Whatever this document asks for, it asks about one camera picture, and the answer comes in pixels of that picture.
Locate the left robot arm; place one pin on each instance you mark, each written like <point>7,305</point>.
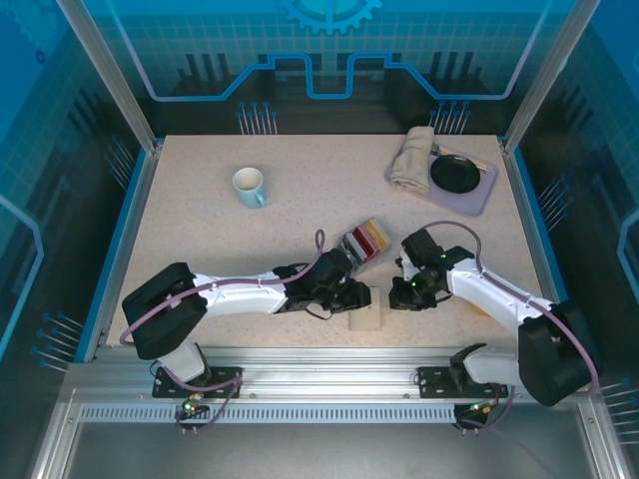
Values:
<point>165,309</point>

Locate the grey metal base tray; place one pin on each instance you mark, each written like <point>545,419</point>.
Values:
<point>319,454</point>

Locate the lavender serving tray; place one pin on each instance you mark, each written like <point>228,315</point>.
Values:
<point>464,202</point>

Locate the wooden chopstick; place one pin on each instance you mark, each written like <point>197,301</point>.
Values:
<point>479,167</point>
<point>483,164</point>

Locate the clear acrylic card box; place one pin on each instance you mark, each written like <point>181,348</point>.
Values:
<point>367,264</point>

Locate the metal fork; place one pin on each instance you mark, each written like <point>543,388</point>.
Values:
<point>451,155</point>

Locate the wide aluminium front rail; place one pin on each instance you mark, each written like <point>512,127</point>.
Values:
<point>324,369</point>

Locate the silver white card stack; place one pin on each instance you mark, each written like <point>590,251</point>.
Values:
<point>357,247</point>

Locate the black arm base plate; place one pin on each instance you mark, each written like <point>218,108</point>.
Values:
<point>434,381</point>
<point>224,381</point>

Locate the aluminium upright post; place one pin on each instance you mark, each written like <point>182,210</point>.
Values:
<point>545,75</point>
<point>114,75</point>

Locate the red card stack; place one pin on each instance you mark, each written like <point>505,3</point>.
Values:
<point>368,240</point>

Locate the small LED adapter board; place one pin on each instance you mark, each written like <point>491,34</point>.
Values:
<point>474,411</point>
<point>192,406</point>

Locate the beige folded cloth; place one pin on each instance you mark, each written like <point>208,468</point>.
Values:
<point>412,159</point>

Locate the yellow round dish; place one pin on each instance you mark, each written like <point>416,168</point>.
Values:
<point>481,311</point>

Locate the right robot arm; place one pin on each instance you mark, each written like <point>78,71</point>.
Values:
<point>494,294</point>

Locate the light blue mug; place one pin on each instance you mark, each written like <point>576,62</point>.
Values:
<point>249,197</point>

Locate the aluminium side rail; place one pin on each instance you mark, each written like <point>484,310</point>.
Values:
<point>528,224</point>
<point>128,239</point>

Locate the blue trim strip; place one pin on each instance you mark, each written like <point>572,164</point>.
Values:
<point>91,324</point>
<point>539,224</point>

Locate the black round plate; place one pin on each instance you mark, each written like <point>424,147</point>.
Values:
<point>454,174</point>

